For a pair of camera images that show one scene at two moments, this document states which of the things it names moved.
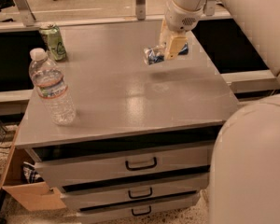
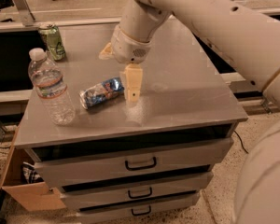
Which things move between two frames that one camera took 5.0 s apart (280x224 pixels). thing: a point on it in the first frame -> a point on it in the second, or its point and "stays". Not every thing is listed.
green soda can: (53, 40) stays
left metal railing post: (22, 4) stays
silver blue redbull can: (157, 53) -> (92, 95)
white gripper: (181, 19) -> (127, 49)
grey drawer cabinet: (141, 146) stays
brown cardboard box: (35, 196) stays
